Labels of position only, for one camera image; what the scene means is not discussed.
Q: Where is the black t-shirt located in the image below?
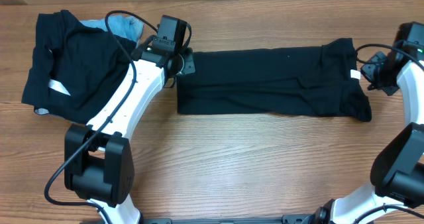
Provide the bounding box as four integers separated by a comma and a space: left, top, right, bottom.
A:
177, 38, 372, 122

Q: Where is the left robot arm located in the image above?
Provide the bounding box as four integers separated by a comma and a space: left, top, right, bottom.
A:
59, 15, 195, 223

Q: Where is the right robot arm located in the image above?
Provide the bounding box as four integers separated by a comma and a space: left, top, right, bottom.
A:
293, 22, 423, 223

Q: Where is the folded light blue garment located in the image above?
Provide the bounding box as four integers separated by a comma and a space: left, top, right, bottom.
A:
80, 15, 144, 43

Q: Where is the folded black shirt on pile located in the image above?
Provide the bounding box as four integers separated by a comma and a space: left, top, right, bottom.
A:
21, 10, 136, 123

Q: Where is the folded grey garment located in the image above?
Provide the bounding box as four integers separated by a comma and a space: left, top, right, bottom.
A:
34, 107, 50, 115

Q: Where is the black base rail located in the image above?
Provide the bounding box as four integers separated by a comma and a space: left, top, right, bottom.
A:
142, 214, 315, 224

